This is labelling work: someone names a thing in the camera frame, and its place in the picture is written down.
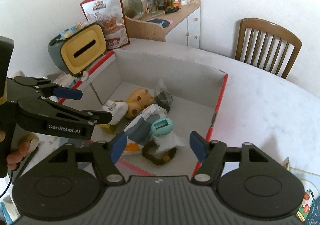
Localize red white snack bag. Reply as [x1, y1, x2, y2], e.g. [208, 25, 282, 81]
[80, 0, 130, 50]

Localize dark bead plastic bag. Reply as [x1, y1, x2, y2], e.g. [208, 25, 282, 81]
[154, 78, 173, 113]

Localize yellow spotted plush toy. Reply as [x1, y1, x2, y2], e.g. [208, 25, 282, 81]
[125, 88, 154, 119]

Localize white sock toy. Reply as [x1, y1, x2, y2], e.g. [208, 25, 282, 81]
[101, 100, 129, 126]

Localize black yellow screwdriver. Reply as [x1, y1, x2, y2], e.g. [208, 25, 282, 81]
[161, 7, 179, 14]

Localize left hand in fingerless glove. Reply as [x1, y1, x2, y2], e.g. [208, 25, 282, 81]
[7, 133, 34, 170]

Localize yellow green tissue box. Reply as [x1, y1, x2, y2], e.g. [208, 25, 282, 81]
[48, 22, 107, 76]

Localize white wooden sideboard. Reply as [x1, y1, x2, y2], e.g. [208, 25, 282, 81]
[126, 0, 201, 49]

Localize blue white printed packet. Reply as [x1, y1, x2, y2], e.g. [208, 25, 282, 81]
[123, 104, 168, 155]

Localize teal egg-shaped sharpener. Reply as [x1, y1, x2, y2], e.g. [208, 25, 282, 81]
[151, 118, 174, 137]

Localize yellow small box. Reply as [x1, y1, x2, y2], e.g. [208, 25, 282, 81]
[98, 124, 117, 135]

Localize white pellet plastic bag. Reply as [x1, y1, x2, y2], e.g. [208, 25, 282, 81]
[154, 133, 185, 154]

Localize brown wooden chair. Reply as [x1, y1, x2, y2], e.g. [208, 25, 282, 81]
[235, 18, 302, 79]

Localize red cardboard box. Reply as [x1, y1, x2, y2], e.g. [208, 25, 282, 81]
[61, 50, 228, 177]

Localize brown beaded bracelet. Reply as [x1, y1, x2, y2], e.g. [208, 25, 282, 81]
[141, 141, 178, 166]

